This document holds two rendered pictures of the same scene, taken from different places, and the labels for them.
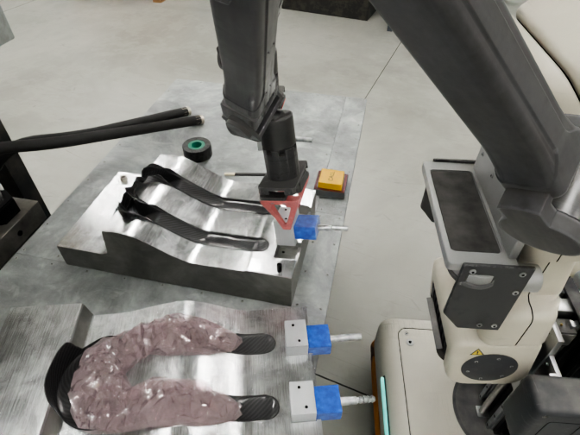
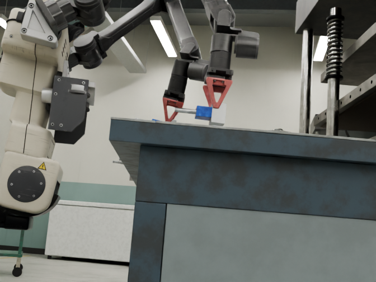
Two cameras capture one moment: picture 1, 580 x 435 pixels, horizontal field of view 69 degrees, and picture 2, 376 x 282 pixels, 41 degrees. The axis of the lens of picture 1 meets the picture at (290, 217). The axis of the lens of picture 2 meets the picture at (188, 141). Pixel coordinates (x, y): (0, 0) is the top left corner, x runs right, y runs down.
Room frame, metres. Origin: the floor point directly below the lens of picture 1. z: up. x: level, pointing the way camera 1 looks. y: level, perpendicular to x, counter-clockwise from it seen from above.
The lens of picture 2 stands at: (2.13, -0.35, 0.63)
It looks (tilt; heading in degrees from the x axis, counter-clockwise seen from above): 10 degrees up; 165
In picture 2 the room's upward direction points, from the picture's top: 4 degrees clockwise
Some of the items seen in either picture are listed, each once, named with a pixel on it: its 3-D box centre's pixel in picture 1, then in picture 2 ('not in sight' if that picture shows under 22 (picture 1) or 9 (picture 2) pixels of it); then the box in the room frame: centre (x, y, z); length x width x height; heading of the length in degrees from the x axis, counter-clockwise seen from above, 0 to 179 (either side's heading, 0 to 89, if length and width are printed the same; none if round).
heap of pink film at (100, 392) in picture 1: (154, 368); not in sight; (0.31, 0.21, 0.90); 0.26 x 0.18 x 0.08; 95
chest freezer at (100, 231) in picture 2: not in sight; (99, 232); (-6.41, 0.55, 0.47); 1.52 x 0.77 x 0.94; 66
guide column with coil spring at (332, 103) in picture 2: not in sight; (332, 139); (0.04, 0.91, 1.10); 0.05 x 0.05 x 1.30
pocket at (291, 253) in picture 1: (287, 255); not in sight; (0.56, 0.00, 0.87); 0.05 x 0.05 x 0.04; 77
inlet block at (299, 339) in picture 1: (323, 339); not in sight; (0.39, -0.06, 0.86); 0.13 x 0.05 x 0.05; 95
